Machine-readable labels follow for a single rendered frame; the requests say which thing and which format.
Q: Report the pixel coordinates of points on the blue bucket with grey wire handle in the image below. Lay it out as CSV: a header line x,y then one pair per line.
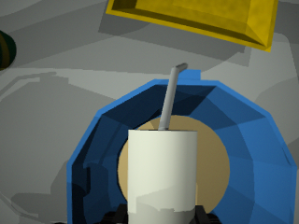
x,y
216,136

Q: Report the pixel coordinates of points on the green and yellow drink can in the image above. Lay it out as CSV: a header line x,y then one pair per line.
x,y
7,50

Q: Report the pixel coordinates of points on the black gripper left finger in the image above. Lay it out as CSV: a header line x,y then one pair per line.
x,y
118,217

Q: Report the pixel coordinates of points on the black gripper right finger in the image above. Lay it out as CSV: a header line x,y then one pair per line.
x,y
201,217

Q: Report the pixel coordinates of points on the yellow tray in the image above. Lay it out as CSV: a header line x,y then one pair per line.
x,y
247,22

